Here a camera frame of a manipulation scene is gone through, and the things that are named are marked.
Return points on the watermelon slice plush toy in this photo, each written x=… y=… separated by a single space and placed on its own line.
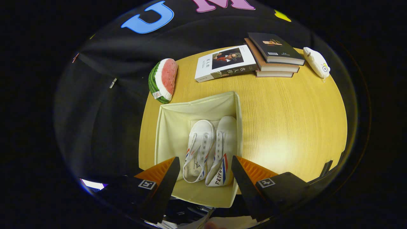
x=165 y=79

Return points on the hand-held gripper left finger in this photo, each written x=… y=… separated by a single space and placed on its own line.
x=167 y=190

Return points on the lit screen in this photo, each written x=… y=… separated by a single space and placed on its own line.
x=92 y=183

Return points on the white plush pouch with face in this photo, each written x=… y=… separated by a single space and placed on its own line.
x=314 y=62

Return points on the thin brown book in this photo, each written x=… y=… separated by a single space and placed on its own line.
x=273 y=74

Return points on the red cloth clip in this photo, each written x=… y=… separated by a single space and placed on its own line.
x=75 y=57

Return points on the white book with portrait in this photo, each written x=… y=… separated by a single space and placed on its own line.
x=206 y=68

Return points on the silver cloth clip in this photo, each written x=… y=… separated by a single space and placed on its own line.
x=113 y=83

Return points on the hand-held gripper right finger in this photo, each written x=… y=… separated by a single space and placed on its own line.
x=246 y=194

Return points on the white canvas shoe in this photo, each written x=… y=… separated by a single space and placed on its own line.
x=227 y=133
x=200 y=133

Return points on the beige fabric storage box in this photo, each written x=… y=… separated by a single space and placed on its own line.
x=175 y=127

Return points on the brown cover book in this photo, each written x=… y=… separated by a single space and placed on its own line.
x=276 y=68

